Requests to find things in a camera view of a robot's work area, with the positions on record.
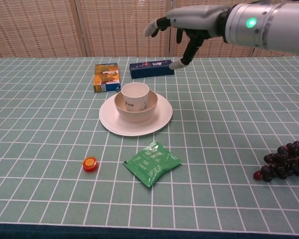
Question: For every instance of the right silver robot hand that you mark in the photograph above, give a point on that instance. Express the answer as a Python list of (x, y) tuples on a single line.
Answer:
[(201, 21)]

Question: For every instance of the white paper cup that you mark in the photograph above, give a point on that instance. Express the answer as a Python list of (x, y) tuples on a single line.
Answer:
[(135, 98)]

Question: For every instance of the white round plate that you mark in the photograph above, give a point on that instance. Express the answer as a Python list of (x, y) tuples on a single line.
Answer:
[(162, 119)]

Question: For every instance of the beige bowl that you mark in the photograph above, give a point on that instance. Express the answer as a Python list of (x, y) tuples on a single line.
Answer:
[(135, 116)]

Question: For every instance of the dark blue long box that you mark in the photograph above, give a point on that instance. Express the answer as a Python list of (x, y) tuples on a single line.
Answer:
[(149, 69)]

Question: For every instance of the bamboo folding screen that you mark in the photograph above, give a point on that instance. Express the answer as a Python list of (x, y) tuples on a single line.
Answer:
[(114, 27)]

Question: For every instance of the green grid tablecloth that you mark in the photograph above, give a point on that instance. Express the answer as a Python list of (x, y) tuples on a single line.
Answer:
[(214, 124)]

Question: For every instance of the orange snack box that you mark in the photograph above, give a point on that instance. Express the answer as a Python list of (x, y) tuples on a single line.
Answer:
[(106, 77)]

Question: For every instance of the green tea packet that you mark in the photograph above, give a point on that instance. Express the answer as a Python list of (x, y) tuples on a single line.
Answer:
[(152, 164)]

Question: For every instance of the dark purple grape bunch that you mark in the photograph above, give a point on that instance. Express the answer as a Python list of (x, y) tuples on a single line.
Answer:
[(284, 163)]

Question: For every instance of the red orange bottle cap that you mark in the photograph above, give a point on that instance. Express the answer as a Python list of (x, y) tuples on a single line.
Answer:
[(90, 163)]

